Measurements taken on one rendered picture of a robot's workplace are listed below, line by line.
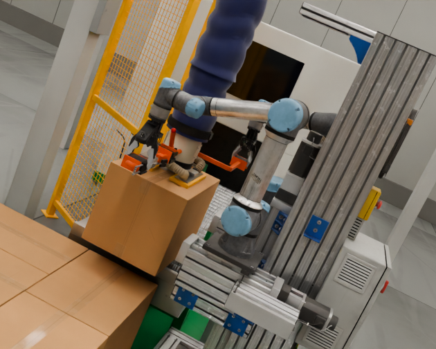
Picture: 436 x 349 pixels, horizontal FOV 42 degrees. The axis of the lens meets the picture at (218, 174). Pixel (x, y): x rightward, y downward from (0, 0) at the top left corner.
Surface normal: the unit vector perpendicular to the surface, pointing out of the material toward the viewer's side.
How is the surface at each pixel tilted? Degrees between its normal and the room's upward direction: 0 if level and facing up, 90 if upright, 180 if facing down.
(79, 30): 90
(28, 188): 90
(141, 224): 89
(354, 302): 90
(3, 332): 0
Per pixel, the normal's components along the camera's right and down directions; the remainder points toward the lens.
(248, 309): -0.25, 0.14
